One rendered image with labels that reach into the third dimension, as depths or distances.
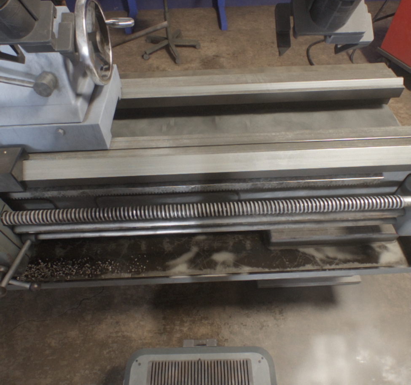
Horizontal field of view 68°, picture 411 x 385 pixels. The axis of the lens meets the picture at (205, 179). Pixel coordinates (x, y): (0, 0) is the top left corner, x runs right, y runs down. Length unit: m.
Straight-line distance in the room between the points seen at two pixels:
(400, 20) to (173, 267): 2.54
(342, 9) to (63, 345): 1.56
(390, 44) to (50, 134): 2.70
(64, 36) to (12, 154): 0.54
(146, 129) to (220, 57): 1.97
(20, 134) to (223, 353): 0.97
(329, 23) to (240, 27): 3.13
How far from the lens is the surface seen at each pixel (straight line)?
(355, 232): 1.27
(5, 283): 1.05
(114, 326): 1.58
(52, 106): 0.93
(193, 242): 1.21
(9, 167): 0.98
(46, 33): 0.53
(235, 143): 0.92
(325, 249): 1.27
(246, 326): 1.53
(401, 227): 1.16
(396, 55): 3.06
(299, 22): 0.50
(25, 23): 0.53
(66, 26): 0.55
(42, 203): 1.11
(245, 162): 0.87
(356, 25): 0.53
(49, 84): 0.87
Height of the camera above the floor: 1.48
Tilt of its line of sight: 51 degrees down
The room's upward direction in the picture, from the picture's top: 2 degrees counter-clockwise
